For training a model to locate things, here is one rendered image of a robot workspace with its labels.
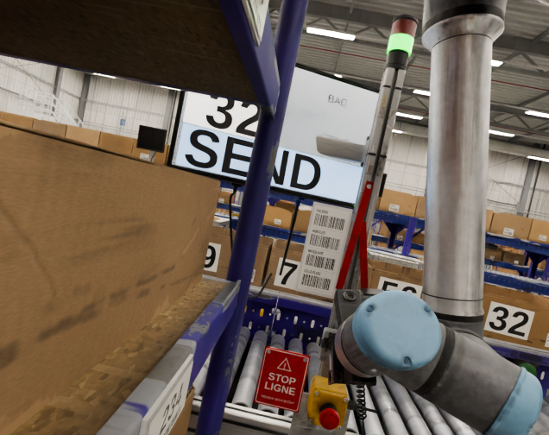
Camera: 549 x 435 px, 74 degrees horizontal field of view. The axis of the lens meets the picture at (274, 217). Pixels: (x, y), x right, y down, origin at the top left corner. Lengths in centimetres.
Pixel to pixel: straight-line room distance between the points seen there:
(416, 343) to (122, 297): 34
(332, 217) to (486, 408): 45
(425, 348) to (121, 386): 34
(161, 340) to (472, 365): 36
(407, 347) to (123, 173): 36
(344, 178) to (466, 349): 54
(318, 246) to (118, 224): 65
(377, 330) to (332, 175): 52
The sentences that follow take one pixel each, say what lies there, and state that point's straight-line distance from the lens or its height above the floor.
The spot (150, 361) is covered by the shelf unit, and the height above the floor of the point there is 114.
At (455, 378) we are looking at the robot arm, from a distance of 49.
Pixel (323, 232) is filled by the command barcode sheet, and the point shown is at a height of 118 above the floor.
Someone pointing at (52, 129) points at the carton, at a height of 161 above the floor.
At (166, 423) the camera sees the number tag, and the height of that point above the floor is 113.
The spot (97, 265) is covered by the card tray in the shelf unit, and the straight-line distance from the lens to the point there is 17.
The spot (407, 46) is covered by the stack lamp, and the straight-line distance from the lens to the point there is 88.
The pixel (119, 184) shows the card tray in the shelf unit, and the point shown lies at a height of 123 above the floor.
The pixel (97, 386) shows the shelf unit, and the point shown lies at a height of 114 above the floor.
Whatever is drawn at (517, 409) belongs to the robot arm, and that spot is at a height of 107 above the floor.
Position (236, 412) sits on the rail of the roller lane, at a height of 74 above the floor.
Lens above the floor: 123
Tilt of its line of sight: 3 degrees down
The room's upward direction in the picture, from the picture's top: 12 degrees clockwise
